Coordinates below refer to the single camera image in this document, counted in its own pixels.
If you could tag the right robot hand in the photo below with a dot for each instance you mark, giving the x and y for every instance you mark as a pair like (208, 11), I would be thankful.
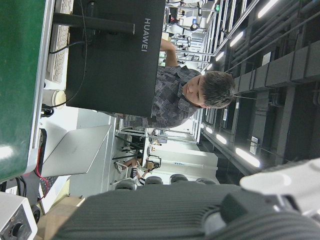
(150, 212)

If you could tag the seated person in striped shorts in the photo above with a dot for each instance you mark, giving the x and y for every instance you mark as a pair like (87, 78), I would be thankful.
(133, 172)

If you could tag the light wooden box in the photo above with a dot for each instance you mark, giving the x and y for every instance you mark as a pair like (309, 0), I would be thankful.
(57, 215)

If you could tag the silver laptop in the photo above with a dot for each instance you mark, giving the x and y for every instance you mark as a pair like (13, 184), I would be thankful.
(75, 150)

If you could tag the man in patterned grey shirt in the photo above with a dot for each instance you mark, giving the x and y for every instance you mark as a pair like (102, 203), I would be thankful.
(170, 100)

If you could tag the black perforated block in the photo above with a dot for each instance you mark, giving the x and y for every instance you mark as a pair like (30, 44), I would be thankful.
(43, 140)

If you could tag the white conveyor speed controller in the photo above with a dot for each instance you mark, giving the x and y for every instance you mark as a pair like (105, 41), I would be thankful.
(12, 212)

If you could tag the black Huawei monitor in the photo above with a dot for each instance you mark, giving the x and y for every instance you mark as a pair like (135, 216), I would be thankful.
(112, 75)

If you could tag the white paper cup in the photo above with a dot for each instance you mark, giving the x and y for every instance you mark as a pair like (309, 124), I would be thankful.
(53, 98)

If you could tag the white keyboard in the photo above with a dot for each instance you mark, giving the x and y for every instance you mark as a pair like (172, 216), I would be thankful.
(56, 67)

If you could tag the green conveyor belt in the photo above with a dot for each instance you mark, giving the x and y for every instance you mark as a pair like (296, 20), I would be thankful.
(17, 75)

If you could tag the white machine enclosure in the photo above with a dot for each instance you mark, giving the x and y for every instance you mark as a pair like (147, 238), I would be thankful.
(195, 160)

